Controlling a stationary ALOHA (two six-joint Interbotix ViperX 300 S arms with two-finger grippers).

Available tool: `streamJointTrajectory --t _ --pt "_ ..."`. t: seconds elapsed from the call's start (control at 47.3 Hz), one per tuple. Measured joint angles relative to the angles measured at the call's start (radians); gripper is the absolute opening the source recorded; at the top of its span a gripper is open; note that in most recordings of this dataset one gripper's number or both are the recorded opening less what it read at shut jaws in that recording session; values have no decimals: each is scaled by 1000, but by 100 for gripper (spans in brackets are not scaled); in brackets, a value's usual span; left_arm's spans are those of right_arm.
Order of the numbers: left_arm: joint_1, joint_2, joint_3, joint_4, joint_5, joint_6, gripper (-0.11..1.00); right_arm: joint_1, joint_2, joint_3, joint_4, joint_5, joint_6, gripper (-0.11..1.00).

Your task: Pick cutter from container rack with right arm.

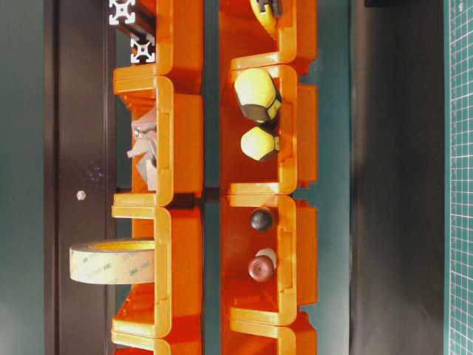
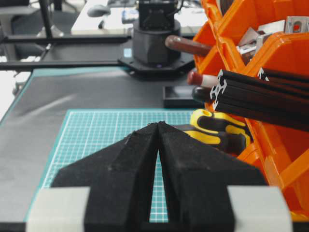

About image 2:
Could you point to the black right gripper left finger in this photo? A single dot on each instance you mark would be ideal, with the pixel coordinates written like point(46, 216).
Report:
point(120, 178)

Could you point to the green cutting mat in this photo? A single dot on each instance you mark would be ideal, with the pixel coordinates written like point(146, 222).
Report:
point(85, 131)

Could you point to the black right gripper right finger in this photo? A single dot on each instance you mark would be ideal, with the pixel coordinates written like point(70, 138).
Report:
point(196, 177)

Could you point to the silver metal corner brackets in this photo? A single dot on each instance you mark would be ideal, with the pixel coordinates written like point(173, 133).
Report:
point(252, 41)

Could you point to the yellow black screwdriver long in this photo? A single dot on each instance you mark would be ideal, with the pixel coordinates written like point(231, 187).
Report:
point(215, 122)

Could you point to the black aluminium extrusion long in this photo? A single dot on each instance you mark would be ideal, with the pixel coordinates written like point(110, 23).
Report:
point(272, 100)

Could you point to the orange container rack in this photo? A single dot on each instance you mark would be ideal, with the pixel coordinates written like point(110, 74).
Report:
point(280, 152)

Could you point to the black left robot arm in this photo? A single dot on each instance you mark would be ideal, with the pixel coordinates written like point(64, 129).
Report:
point(156, 22)

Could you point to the yellow black screwdriver short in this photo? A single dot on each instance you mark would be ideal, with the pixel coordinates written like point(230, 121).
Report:
point(229, 143)

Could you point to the black tray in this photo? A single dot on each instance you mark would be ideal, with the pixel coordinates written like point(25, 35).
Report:
point(179, 97)

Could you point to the black marker pen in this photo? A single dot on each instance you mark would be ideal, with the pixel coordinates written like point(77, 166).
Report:
point(201, 94)

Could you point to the black aluminium extrusion short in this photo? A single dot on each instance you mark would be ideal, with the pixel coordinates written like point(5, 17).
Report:
point(263, 72)

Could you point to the white bottle red cap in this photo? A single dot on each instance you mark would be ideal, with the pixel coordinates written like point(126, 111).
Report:
point(202, 80)

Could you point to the brown wooden handle tool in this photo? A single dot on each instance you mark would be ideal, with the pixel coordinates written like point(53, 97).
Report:
point(186, 45)

